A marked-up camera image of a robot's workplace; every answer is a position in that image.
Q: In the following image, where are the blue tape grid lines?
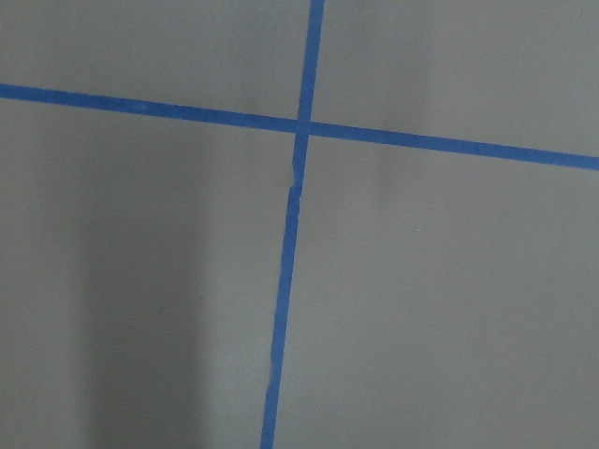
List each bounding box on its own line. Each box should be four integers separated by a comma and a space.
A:
1, 1, 598, 448

